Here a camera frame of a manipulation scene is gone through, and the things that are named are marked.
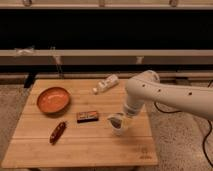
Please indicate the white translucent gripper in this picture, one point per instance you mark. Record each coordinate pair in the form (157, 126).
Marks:
(119, 122)

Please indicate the wooden table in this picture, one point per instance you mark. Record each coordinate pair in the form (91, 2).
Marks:
(87, 144)

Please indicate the long white shelf rail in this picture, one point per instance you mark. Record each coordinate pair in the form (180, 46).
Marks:
(41, 57)

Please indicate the small dark rectangular box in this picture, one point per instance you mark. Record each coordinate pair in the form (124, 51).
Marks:
(87, 116)

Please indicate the orange ceramic bowl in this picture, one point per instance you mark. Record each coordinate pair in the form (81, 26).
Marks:
(53, 100)

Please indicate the clear plastic bottle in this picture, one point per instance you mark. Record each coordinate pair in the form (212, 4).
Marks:
(106, 84)

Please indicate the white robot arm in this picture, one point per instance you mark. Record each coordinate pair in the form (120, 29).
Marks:
(146, 86)

